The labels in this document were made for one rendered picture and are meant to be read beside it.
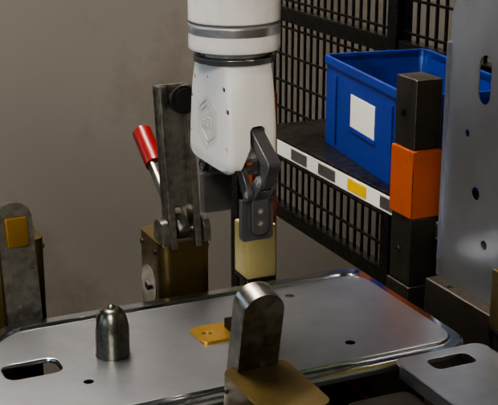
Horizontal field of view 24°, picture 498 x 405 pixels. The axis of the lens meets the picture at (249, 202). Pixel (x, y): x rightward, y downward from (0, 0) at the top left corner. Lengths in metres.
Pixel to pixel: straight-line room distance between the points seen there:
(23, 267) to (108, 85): 2.07
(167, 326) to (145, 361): 0.08
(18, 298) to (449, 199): 0.47
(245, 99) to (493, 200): 0.31
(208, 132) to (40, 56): 2.20
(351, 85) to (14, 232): 0.61
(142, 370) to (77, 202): 2.29
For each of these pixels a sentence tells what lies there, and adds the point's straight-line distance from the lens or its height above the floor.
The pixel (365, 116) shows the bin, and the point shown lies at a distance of 1.58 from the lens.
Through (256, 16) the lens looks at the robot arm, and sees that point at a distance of 1.03.
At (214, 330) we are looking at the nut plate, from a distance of 1.15.
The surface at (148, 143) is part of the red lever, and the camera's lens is 1.31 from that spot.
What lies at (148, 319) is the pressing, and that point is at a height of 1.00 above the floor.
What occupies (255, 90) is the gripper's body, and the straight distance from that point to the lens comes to 1.03.
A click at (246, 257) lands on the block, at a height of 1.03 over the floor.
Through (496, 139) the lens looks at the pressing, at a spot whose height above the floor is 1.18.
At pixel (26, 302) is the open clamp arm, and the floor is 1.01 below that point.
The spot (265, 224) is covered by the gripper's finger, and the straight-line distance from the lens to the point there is 1.06.
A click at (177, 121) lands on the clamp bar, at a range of 1.23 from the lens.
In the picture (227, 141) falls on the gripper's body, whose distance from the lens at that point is 1.04.
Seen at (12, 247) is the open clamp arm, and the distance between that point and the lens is 1.20.
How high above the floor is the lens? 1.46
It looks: 17 degrees down
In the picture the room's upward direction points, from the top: straight up
